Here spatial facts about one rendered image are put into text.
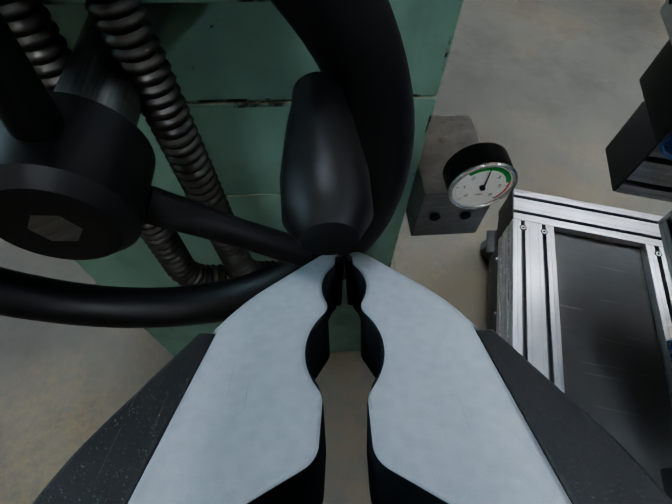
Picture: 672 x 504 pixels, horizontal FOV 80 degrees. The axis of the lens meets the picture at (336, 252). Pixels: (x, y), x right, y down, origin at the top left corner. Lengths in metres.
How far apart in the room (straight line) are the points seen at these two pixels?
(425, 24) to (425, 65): 0.03
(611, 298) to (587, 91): 1.04
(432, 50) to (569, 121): 1.35
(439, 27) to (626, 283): 0.78
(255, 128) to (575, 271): 0.77
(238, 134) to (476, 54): 1.55
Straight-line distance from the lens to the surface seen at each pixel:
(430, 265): 1.12
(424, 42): 0.36
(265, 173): 0.44
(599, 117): 1.77
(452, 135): 0.50
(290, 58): 0.36
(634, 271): 1.06
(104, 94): 0.22
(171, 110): 0.24
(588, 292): 0.98
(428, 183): 0.44
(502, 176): 0.40
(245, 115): 0.39
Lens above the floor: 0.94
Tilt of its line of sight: 58 degrees down
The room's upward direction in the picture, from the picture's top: 3 degrees clockwise
